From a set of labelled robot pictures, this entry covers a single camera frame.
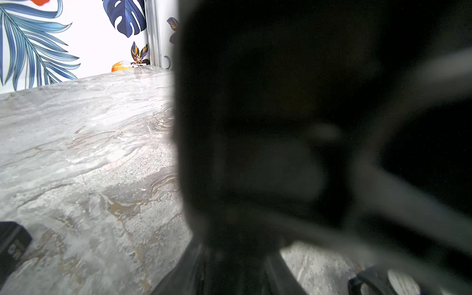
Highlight black stand pole with clip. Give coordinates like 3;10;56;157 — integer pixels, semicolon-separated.
173;0;472;295

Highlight black round stand base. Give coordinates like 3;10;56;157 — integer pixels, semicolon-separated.
152;238;307;295

